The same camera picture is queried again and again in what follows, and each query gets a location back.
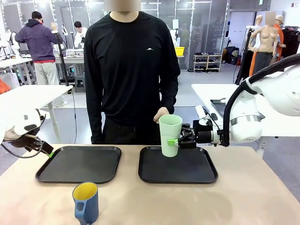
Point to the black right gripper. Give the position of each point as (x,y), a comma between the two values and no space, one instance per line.
(204,137)

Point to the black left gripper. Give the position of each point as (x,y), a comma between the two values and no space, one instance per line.
(21,141)

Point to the pale green plastic cup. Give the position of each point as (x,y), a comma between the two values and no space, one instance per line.
(168,136)

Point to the person's right forearm black sleeve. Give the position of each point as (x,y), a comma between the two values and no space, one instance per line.
(95,117)

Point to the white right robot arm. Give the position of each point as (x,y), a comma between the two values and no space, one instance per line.
(276,93)

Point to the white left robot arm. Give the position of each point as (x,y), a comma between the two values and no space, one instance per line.
(14,117)

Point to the person's left forearm black sleeve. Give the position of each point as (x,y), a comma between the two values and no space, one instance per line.
(171,93)

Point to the person's left hand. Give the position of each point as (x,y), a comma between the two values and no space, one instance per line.
(161,112)

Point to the black plastic serving tray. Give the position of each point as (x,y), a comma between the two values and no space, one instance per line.
(79,164)
(182,168)

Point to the dark metal pan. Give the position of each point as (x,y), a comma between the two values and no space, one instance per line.
(219,106)

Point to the white table with grey legs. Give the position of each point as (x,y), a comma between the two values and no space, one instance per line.
(35,93)

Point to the person's black trousers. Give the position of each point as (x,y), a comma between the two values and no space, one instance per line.
(131,132)

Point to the orange fabric item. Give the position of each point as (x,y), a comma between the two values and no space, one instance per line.
(3,86)

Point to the blue mug yellow inside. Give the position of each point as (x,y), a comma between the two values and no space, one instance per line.
(90,206)

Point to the wooden shoe rack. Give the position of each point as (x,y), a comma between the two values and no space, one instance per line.
(207,62)

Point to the yellow plastic bin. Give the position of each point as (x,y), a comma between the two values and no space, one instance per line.
(179,51)

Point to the dark bags pile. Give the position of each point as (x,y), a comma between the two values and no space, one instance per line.
(230,56)

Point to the person's torso black shirt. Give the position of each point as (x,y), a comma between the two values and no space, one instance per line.
(129,65)

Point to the black tripod stand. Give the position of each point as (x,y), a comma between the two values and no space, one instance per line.
(62,56)

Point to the white workbench with equipment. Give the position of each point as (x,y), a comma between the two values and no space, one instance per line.
(70,57)

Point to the person in purple hoodie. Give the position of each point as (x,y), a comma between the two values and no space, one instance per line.
(39,39)

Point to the person in white top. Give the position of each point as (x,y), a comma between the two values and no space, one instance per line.
(80,35)

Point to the bare mannequin with grey skirt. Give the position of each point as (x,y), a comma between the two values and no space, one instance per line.
(266,37)

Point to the white mannequin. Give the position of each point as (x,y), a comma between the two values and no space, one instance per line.
(258,28)

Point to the person in orange with cap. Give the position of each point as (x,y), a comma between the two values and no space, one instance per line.
(279,30)

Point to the black clothes on rack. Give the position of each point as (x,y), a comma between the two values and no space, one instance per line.
(291,42)

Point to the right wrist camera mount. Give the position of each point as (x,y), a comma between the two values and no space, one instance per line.
(199,110)

